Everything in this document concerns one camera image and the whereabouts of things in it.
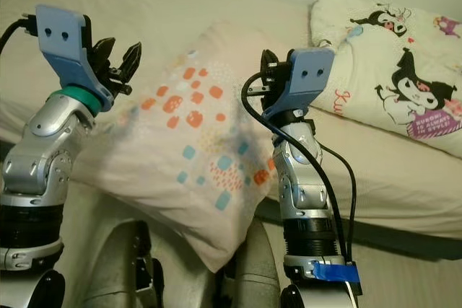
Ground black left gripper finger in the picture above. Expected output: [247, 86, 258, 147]
[93, 36, 118, 71]
[122, 42, 144, 84]

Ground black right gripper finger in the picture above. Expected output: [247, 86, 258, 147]
[261, 48, 284, 82]

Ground pink pillow coloured patches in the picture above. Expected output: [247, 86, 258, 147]
[72, 19, 289, 273]

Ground grey right robot leg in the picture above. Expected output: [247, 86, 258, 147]
[232, 218, 284, 308]

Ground blue tape strip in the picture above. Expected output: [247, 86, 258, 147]
[312, 261, 362, 284]

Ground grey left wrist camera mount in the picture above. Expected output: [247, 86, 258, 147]
[35, 4, 103, 113]

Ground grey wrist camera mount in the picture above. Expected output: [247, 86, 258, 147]
[35, 4, 103, 113]
[262, 47, 336, 121]

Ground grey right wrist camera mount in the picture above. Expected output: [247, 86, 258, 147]
[262, 47, 336, 121]

